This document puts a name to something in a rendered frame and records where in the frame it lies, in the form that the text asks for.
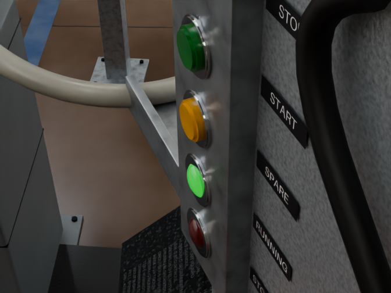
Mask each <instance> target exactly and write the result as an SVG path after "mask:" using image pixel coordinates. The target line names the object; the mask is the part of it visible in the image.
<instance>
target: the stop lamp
mask: <svg viewBox="0 0 391 293"><path fill-rule="evenodd" d="M189 234H190V237H191V240H192V241H193V243H194V244H195V245H196V246H197V247H198V248H200V249H202V248H203V241H202V235H201V232H200V229H199V227H198V225H197V223H196V221H195V220H194V219H193V218H191V219H190V221H189Z"/></svg>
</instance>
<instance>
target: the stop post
mask: <svg viewBox="0 0 391 293"><path fill-rule="evenodd" d="M97 2H98V12H99V21H100V26H101V36H102V45H103V51H104V57H98V59H97V62H96V64H95V68H94V71H93V74H92V76H91V80H90V81H91V82H96V83H110V84H125V83H126V79H125V77H126V76H129V75H132V74H133V75H135V77H136V79H137V81H138V82H139V83H143V82H144V79H145V75H146V72H147V67H148V63H149V59H134V58H130V51H129V39H128V32H127V19H126V7H125V0H97Z"/></svg>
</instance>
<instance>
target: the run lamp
mask: <svg viewBox="0 0 391 293"><path fill-rule="evenodd" d="M187 181H188V184H189V187H190V189H191V190H192V191H193V193H194V194H195V195H196V196H198V197H200V198H201V197H202V185H201V180H200V177H199V175H198V173H197V171H196V169H195V167H194V166H193V165H192V164H190V165H189V167H188V169H187Z"/></svg>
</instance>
